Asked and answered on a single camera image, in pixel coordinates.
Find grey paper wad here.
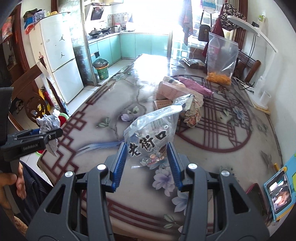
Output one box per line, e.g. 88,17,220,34
36,114,60,156

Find clear printed snack bag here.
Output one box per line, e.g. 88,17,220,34
124,105,183,169

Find floral paper wad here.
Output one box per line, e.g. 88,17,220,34
173,94,201,128

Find black shoulder bag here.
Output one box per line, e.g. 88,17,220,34
198,11,212,42

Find red green trash bucket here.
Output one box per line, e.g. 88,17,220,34
34,112,70,155

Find green kitchen trash bin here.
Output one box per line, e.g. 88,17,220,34
92,58,109,80

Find teal kitchen cabinets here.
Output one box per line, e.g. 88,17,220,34
88,32,169,66

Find person's left hand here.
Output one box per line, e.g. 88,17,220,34
0,162,27,210

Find carved wooden chair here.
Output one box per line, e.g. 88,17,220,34
11,57,67,123

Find red fire extinguisher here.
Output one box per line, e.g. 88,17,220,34
41,86,54,107

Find small brown cardboard box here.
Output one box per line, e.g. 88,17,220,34
154,99,172,110

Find pink carton box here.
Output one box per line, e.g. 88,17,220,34
156,76,204,107

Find pink plastic wrapper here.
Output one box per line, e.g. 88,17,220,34
177,76,213,97

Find white refrigerator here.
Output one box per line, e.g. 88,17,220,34
29,13,84,103

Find white desk lamp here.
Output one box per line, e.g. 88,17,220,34
227,16,278,110

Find dark snack packet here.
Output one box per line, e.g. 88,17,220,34
181,58,206,69

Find clear zip bag orange snacks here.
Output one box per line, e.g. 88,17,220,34
206,33,239,85

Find black range hood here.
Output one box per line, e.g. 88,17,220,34
90,6,104,21

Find hanging plaid cloth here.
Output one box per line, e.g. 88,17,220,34
179,0,193,46

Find black patterned hanging bag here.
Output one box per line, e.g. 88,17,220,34
218,2,247,32

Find wooden chair by wall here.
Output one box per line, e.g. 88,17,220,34
233,50,261,83

